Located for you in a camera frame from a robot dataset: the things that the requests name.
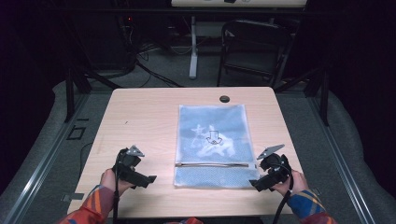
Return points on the blue mesh laundry bag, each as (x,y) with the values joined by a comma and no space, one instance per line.
(214,174)

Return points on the person's left hand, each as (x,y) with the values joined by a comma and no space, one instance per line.
(109,182)

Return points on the aluminium floor rail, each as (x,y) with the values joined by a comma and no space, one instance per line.
(40,168)
(342,161)

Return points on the person's lap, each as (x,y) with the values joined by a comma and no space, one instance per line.
(186,221)

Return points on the person's right hand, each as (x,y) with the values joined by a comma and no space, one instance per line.
(299,183)

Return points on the black horizontal frame bar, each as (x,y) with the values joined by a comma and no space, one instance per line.
(186,11)

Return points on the white desk leg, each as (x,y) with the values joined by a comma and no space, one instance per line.
(193,56)

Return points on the white desk top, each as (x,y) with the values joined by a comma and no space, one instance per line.
(239,3)

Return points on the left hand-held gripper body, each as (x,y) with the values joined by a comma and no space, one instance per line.
(129,161)

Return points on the white cloth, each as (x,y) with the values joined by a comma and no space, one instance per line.
(214,149)

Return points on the grey tape strip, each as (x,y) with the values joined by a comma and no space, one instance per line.
(73,196)

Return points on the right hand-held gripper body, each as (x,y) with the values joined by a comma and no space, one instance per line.
(275,166)

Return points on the black frame post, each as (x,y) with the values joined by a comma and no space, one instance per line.
(324,99)
(69,96)

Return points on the black folding chair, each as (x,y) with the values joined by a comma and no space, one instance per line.
(255,46)

